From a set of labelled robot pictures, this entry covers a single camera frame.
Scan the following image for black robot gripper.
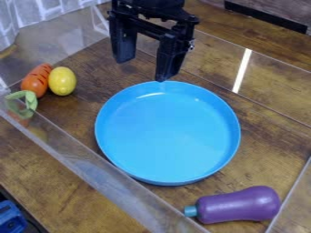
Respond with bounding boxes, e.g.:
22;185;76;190
108;0;199;82

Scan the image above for yellow toy lemon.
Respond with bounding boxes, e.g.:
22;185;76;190
48;66;76;96

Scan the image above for orange toy carrot green leaves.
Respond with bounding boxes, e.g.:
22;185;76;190
6;63;52;119

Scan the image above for blue round plastic tray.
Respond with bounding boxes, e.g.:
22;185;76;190
95;81;241;186

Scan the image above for white lattice curtain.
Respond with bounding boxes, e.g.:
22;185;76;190
0;0;111;51

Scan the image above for dark wooden furniture edge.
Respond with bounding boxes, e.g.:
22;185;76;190
223;0;307;35

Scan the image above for purple toy eggplant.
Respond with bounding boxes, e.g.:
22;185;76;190
183;186;281;224

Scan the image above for blue plastic object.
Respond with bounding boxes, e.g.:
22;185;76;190
0;200;27;233

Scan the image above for clear acrylic barrier wall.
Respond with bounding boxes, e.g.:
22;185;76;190
0;3;311;233

